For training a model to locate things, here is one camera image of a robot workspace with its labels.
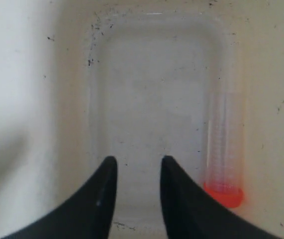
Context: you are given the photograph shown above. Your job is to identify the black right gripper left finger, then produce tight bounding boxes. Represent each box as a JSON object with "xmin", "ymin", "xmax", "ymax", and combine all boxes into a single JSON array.
[{"xmin": 6, "ymin": 156, "xmax": 118, "ymax": 239}]

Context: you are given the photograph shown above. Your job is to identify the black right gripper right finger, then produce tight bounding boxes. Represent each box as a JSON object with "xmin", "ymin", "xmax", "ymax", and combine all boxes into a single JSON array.
[{"xmin": 161, "ymin": 155, "xmax": 276, "ymax": 239}]

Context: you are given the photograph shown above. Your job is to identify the cream plastic bin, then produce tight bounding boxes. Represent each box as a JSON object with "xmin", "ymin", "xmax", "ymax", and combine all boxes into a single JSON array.
[{"xmin": 0, "ymin": 0, "xmax": 284, "ymax": 239}]

